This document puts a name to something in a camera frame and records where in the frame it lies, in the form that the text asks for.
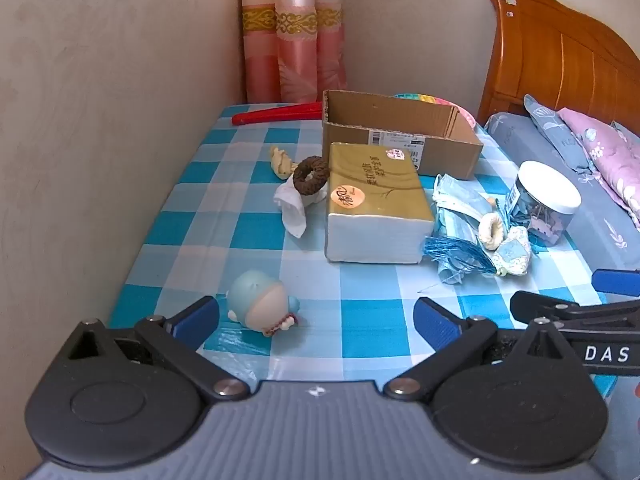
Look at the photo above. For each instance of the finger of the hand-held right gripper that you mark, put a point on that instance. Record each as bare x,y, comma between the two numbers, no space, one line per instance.
530,302
615,282

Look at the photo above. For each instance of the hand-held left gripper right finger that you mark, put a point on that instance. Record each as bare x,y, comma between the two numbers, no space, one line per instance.
437,322

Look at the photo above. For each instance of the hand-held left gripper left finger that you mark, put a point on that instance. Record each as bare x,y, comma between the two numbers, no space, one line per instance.
192,322

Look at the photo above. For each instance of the blue fabric sachet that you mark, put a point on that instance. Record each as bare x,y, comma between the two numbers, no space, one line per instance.
515,255

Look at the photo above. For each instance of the light blue toy figure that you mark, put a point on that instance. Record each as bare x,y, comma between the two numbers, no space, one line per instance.
260,305

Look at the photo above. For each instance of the blue tassel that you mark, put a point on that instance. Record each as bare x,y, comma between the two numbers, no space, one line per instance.
455,252

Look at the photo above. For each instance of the cream hair scrunchie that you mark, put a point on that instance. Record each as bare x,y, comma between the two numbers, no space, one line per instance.
484,232

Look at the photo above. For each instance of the gold tissue pack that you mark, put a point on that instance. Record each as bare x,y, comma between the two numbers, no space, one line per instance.
370,185

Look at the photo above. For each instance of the cardboard box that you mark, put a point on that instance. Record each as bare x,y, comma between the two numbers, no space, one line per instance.
450,152

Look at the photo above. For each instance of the brown hair scrunchie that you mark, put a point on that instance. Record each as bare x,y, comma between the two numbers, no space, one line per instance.
299,182

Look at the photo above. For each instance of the beige sock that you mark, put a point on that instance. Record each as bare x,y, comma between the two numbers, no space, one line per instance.
281,162

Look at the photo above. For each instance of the blue-grey bed sheet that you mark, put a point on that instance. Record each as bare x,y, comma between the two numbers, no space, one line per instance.
600,240

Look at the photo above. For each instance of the blue checkered tablecloth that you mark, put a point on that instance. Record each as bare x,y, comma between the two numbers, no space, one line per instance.
225,240

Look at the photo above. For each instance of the clear jar with white lid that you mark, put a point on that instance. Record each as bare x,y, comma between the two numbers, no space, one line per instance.
547,185

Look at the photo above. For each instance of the pink floral pillow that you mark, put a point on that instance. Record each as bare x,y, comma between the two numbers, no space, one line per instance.
600,150

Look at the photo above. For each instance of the red folding fan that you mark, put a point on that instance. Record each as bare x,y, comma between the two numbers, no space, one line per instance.
275,114

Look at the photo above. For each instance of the rainbow bubble pop toy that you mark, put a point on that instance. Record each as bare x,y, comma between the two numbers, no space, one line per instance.
425,96

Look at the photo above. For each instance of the wooden headboard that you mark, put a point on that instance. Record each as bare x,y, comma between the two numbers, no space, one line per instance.
550,60

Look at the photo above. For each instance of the pink curtain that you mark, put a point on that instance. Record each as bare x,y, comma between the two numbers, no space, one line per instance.
295,60

